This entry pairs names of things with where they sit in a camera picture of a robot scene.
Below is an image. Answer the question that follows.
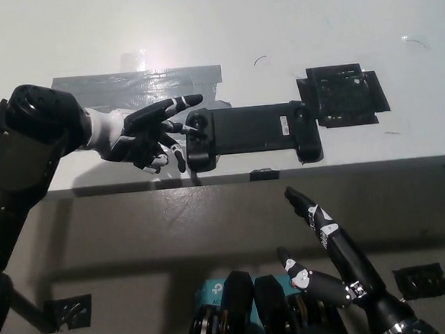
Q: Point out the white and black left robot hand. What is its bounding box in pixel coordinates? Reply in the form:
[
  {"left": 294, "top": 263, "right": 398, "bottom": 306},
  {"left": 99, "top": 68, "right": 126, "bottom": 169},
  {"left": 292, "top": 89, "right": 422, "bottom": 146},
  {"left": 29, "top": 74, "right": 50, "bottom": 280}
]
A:
[{"left": 84, "top": 94, "right": 209, "bottom": 180}]

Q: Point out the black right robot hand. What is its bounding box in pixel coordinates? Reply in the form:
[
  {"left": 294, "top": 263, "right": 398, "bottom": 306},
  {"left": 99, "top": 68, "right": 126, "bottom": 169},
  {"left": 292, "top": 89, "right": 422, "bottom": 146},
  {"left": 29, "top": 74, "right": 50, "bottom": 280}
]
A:
[{"left": 272, "top": 181, "right": 388, "bottom": 316}]

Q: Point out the black game controller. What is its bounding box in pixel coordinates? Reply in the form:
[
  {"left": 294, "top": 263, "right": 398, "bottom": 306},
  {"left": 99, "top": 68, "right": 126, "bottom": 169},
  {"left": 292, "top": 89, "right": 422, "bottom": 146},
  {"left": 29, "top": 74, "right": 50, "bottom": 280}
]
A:
[{"left": 182, "top": 98, "right": 325, "bottom": 174}]

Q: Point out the black floor tape patch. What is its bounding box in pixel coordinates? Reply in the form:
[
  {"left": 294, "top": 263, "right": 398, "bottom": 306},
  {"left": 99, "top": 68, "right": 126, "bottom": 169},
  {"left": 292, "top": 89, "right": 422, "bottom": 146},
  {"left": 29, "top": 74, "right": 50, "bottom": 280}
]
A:
[
  {"left": 43, "top": 293, "right": 94, "bottom": 333},
  {"left": 392, "top": 262, "right": 445, "bottom": 302}
]

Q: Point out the small black tape piece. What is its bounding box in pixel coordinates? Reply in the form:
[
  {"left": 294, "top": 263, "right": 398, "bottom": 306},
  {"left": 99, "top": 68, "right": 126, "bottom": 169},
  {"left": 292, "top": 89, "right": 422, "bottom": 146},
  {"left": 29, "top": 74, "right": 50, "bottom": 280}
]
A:
[{"left": 248, "top": 166, "right": 280, "bottom": 182}]

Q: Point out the teal cardboard box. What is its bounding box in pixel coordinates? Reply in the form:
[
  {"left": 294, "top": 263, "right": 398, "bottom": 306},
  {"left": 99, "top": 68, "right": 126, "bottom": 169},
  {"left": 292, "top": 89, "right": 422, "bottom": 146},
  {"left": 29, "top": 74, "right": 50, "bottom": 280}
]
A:
[{"left": 194, "top": 271, "right": 306, "bottom": 330}]

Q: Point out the black tape square patch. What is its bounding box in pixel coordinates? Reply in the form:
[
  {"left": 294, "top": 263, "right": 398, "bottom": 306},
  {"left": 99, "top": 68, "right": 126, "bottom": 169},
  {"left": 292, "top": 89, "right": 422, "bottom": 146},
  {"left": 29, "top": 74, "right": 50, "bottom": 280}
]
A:
[{"left": 294, "top": 61, "right": 392, "bottom": 131}]

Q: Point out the grey duct tape patch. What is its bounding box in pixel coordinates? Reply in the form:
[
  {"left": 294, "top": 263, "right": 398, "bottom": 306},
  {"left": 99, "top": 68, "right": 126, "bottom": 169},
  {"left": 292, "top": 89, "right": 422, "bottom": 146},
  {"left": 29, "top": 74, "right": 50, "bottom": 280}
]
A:
[{"left": 50, "top": 63, "right": 233, "bottom": 122}]

